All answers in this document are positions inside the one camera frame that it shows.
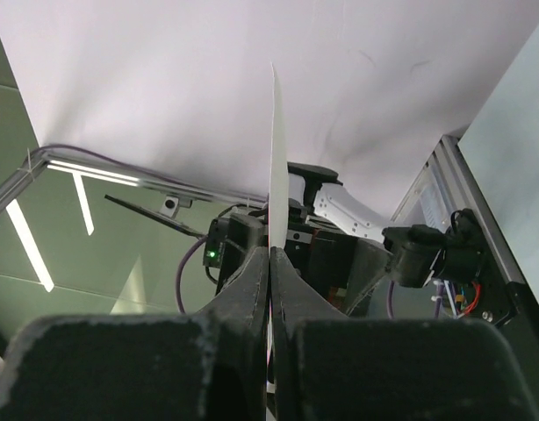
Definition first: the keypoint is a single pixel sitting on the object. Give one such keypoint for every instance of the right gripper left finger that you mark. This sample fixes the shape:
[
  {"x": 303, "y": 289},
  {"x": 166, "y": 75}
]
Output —
[{"x": 209, "y": 365}]

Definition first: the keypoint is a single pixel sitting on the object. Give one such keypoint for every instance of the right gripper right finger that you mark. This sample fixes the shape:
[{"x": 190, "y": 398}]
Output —
[{"x": 328, "y": 366}]

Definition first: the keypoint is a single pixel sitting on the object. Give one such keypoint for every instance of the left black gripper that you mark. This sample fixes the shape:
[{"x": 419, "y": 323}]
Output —
[{"x": 324, "y": 268}]

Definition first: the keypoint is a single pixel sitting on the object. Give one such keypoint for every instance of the white paper coffee filter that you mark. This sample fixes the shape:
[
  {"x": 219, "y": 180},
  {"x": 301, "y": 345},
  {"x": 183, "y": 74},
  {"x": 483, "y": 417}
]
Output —
[{"x": 278, "y": 205}]

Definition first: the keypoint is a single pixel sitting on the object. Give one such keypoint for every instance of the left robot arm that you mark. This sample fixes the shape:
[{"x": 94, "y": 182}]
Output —
[{"x": 451, "y": 259}]

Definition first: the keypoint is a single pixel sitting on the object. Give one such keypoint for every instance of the overhead camera mount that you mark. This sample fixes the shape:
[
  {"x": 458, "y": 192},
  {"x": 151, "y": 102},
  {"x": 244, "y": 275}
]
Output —
[{"x": 165, "y": 216}]

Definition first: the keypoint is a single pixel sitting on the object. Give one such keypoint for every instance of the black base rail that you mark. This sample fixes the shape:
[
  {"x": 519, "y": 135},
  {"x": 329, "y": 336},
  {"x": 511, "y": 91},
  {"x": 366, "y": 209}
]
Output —
[{"x": 506, "y": 294}]

